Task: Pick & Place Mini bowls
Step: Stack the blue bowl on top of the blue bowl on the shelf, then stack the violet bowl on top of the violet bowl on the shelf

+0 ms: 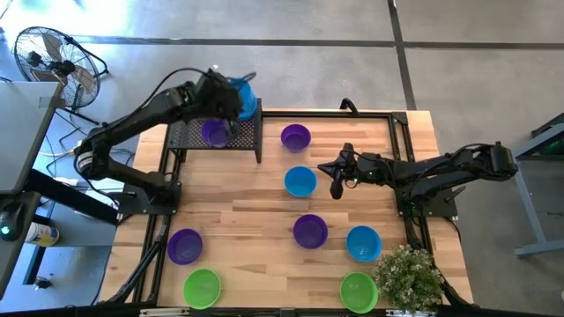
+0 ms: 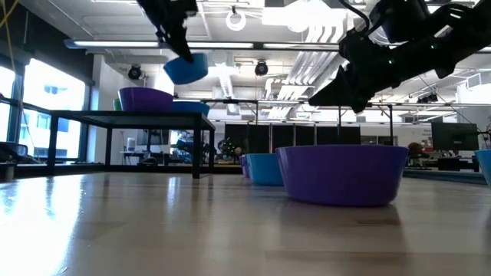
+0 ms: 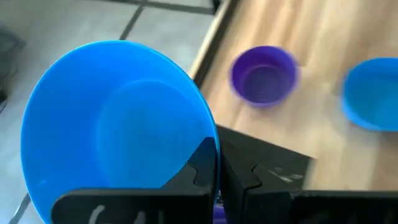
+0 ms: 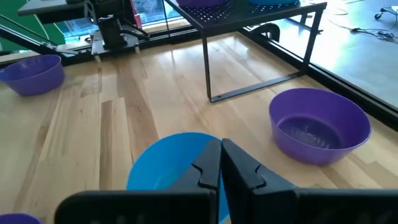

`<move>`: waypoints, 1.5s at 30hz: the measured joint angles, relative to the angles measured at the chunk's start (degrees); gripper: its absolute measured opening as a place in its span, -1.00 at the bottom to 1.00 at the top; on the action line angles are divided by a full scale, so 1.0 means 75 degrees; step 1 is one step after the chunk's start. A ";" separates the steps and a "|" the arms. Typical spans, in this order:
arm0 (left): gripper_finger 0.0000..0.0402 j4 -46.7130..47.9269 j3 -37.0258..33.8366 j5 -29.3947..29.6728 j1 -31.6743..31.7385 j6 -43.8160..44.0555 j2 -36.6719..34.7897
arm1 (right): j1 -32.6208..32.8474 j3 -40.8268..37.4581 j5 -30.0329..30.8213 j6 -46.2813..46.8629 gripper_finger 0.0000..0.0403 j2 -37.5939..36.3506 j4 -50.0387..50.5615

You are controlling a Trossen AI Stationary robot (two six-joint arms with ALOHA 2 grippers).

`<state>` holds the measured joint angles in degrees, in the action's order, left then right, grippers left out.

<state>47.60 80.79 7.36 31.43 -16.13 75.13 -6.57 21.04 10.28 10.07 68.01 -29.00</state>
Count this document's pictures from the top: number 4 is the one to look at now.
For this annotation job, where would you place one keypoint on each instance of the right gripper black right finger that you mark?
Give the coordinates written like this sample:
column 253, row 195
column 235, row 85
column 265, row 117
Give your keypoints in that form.
column 264, row 205

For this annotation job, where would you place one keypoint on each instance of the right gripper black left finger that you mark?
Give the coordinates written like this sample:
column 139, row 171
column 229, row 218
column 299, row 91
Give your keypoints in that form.
column 186, row 205

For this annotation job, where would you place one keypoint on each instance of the blue plastic mini bowl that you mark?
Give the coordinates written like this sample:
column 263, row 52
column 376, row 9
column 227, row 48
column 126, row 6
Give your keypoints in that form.
column 273, row 2
column 161, row 161

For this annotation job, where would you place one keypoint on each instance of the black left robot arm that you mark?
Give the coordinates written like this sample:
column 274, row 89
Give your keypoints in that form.
column 110, row 31

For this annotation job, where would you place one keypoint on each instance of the black curved clamp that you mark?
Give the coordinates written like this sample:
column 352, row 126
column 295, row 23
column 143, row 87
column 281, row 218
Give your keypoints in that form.
column 267, row 29

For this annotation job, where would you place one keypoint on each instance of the black perforated metal shelf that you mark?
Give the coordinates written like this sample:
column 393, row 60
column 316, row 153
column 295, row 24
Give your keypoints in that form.
column 236, row 14

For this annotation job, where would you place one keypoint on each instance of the green panel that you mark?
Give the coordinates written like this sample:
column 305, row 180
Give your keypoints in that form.
column 12, row 12

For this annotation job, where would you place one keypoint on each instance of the black aluminium rig frame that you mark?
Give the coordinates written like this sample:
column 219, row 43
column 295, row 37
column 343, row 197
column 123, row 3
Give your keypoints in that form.
column 388, row 115

